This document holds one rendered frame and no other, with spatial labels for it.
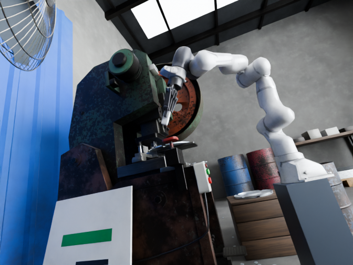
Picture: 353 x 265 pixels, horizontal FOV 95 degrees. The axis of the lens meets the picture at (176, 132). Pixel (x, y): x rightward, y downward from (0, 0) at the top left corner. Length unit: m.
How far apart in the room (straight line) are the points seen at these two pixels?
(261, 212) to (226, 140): 3.22
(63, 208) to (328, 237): 1.29
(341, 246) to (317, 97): 4.33
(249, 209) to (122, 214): 0.84
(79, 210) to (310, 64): 5.43
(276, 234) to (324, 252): 0.40
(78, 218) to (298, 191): 1.10
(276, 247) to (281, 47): 5.00
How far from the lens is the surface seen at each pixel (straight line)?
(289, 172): 1.01
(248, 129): 4.51
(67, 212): 1.15
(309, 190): 1.00
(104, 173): 1.03
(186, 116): 1.49
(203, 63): 0.83
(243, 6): 5.29
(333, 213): 1.05
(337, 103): 5.25
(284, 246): 1.42
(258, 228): 1.36
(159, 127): 1.12
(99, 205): 1.00
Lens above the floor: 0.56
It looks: 17 degrees up
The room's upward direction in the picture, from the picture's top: 11 degrees counter-clockwise
